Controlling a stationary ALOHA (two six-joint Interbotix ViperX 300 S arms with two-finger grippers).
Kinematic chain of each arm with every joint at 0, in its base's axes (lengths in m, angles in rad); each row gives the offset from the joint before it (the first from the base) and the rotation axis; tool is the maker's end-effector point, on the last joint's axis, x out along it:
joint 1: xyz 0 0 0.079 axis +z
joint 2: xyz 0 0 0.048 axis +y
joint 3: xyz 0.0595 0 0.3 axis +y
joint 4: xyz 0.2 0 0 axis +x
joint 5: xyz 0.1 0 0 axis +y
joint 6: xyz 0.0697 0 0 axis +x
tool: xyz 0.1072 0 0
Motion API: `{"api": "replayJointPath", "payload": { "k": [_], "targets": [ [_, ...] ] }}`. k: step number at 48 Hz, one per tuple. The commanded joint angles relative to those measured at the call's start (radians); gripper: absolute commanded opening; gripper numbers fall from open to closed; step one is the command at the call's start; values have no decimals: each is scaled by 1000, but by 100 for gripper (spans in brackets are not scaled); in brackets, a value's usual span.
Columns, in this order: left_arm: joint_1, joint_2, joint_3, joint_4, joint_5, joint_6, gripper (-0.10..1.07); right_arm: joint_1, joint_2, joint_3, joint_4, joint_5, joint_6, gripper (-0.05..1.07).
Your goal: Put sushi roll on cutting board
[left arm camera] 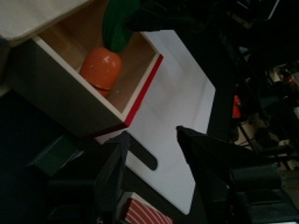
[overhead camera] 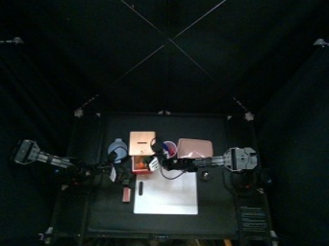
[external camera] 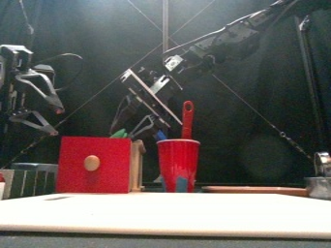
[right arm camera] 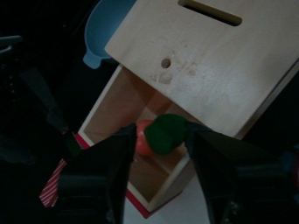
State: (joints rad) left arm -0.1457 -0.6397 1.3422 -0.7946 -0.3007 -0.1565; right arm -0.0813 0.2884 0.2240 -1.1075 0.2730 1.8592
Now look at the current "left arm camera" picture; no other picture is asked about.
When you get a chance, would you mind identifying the red front wooden drawer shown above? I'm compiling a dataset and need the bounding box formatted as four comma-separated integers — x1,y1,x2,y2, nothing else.
4,0,164,138

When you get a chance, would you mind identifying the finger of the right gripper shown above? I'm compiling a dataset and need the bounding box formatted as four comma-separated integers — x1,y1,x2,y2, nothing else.
127,7,196,32

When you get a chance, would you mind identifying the orange object beyond table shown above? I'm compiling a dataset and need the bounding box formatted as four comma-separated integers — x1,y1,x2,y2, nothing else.
231,94,243,120

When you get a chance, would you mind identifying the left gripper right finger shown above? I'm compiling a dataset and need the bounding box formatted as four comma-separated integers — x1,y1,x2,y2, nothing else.
175,125,239,224

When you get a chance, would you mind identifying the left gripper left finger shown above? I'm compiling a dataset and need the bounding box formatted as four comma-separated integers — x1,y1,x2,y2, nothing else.
92,130,132,224

